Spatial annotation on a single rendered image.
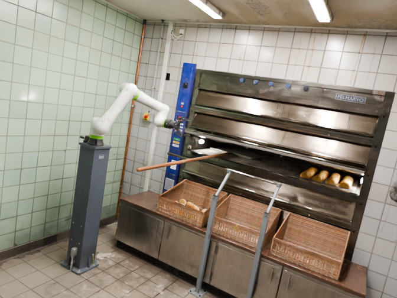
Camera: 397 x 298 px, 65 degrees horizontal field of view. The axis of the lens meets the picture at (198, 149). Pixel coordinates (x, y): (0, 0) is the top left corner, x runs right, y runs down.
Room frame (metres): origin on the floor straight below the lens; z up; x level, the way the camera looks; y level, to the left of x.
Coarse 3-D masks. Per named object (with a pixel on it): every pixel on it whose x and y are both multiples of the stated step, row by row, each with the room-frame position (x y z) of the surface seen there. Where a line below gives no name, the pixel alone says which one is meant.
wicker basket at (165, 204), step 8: (184, 184) 3.49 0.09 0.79; (192, 184) 3.45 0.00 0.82; (200, 184) 3.40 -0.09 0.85; (168, 192) 3.24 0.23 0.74; (176, 192) 3.37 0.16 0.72; (184, 192) 3.45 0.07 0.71; (192, 192) 3.41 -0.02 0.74; (200, 192) 3.37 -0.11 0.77; (208, 192) 3.33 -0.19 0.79; (224, 192) 3.25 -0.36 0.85; (160, 200) 3.09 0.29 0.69; (168, 200) 3.04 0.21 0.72; (176, 200) 3.39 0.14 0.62; (192, 200) 3.38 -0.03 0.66; (200, 200) 3.33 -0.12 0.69; (208, 200) 3.30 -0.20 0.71; (160, 208) 3.09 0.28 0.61; (168, 208) 3.04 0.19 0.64; (176, 208) 2.99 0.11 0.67; (184, 208) 2.95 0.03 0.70; (192, 208) 2.90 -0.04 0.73; (200, 208) 3.30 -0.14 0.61; (208, 208) 2.92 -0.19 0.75; (176, 216) 2.98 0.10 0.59; (184, 216) 2.94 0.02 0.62; (192, 216) 2.90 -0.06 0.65; (200, 216) 2.85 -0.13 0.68; (208, 216) 2.93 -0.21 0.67; (200, 224) 2.90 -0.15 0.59
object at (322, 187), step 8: (192, 152) 3.53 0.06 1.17; (216, 160) 3.38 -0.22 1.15; (224, 160) 3.33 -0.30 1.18; (248, 168) 3.20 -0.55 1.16; (256, 168) 3.18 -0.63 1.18; (272, 176) 3.08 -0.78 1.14; (280, 176) 3.05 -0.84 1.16; (288, 176) 3.04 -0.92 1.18; (304, 184) 2.93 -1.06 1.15; (312, 184) 2.90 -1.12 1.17; (320, 184) 2.90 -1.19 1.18; (336, 192) 2.80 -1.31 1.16; (344, 192) 2.77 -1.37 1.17
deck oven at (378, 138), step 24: (192, 96) 3.59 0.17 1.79; (192, 120) 3.56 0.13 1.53; (240, 120) 3.29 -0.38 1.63; (264, 120) 3.17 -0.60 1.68; (384, 120) 2.70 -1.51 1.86; (192, 144) 3.64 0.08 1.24; (216, 144) 4.22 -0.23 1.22; (264, 144) 3.15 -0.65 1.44; (240, 168) 3.24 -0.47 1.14; (240, 192) 3.22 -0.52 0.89; (360, 192) 2.71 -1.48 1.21; (312, 216) 2.87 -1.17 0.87; (360, 216) 2.69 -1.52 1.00
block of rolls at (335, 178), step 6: (312, 168) 3.58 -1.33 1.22; (300, 174) 3.12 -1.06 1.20; (306, 174) 3.09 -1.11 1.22; (312, 174) 3.24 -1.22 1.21; (318, 174) 3.14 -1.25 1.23; (324, 174) 3.27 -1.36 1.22; (336, 174) 3.38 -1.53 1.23; (318, 180) 3.02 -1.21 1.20; (330, 180) 2.98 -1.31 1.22; (336, 180) 3.05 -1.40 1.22; (342, 180) 3.11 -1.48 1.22; (348, 180) 3.15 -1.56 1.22; (342, 186) 2.93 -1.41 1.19; (348, 186) 2.91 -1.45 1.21
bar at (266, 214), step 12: (180, 156) 3.16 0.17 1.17; (216, 168) 2.96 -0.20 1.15; (264, 180) 2.74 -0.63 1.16; (276, 192) 2.63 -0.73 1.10; (216, 204) 2.71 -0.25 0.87; (264, 216) 2.48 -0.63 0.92; (264, 228) 2.47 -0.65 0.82; (204, 240) 2.71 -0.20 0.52; (204, 252) 2.70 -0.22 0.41; (204, 264) 2.71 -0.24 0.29; (252, 276) 2.48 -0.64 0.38; (192, 288) 2.75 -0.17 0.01; (252, 288) 2.47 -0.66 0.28
